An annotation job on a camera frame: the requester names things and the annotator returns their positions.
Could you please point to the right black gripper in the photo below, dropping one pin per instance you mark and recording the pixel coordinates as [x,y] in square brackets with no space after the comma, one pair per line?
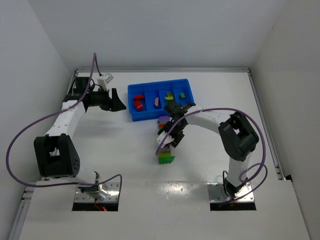
[173,129]

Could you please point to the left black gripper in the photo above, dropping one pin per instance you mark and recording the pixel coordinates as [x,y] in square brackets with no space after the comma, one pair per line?
[110,100]

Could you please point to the red flower lego brick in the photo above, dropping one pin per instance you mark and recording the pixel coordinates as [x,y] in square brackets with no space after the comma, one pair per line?
[138,105]

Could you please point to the green yellow lego stack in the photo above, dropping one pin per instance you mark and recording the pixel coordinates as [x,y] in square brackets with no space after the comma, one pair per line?
[165,156]

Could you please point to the red curved lego brick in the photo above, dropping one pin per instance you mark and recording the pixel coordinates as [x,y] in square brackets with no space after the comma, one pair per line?
[139,97]

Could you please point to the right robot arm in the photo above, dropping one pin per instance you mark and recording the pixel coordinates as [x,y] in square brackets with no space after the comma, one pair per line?
[238,137]

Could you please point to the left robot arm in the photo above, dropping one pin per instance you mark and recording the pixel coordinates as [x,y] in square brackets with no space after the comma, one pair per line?
[56,155]

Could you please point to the purple round lego brick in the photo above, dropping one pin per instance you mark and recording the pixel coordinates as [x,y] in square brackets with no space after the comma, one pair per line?
[163,119]

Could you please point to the green red striped lego stack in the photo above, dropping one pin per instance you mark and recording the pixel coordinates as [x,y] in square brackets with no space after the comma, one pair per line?
[160,126]

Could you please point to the blue divided plastic bin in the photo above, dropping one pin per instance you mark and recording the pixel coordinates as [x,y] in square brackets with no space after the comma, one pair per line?
[158,89]

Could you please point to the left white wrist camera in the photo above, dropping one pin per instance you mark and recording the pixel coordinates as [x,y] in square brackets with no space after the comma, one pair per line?
[104,81]

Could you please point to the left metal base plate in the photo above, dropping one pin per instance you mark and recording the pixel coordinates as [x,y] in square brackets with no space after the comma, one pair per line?
[103,193]

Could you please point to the metal base plate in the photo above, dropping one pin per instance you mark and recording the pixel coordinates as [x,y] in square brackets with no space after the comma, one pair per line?
[217,194]
[103,193]

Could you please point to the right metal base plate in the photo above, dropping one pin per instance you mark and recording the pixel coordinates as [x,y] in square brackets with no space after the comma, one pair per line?
[217,194]

